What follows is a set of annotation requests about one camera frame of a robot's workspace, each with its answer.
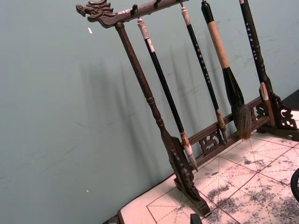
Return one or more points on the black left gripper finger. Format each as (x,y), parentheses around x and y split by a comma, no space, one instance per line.
(198,219)

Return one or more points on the ink-stained white grid mat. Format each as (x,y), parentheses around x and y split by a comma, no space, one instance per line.
(245,186)

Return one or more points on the carved dark wooden brush rack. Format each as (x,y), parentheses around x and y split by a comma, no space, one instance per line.
(130,53)

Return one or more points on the thin black brush with lettering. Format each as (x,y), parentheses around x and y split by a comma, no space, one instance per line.
(201,58)

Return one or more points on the round black ink dish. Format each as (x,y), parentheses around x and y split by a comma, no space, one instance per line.
(295,186)

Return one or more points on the black brush with white cap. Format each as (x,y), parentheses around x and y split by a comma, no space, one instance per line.
(163,84)

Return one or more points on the black lettered brush, pale ferrule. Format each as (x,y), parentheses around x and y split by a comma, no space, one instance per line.
(251,39)

